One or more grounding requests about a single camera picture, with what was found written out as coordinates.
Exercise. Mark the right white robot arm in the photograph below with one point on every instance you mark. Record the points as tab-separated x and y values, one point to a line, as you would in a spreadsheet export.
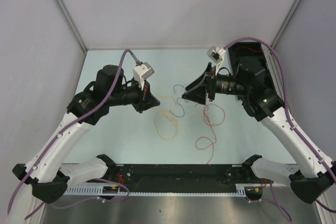
312	173

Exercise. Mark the black compartment bin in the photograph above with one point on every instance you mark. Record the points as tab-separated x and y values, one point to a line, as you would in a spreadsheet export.
250	79

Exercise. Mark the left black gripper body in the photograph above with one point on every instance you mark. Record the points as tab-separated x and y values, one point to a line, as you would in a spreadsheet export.
138	95

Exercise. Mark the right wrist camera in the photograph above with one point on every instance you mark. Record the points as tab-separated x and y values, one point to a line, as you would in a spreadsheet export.
217	55

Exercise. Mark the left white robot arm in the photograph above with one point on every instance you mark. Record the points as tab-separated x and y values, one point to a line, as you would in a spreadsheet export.
46	174

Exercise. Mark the white slotted cable duct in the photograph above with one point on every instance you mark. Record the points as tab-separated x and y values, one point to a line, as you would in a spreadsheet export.
110	190

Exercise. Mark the right aluminium frame post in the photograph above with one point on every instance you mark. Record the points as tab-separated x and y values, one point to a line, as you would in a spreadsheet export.
289	16

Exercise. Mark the aluminium frame post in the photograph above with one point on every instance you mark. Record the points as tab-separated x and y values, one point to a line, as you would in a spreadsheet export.
289	16
65	13

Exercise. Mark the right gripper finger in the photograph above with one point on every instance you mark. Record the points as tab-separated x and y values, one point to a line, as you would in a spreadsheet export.
195	96
200	84

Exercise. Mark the left aluminium frame post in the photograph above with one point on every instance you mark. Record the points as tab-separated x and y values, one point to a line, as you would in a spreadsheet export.
65	13

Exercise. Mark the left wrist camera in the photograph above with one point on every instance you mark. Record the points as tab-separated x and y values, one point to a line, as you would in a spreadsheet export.
141	73

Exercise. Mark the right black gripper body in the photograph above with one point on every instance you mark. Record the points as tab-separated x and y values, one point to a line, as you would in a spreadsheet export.
211	89

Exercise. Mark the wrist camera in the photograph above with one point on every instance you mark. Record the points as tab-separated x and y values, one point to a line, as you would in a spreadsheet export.
141	73
217	55

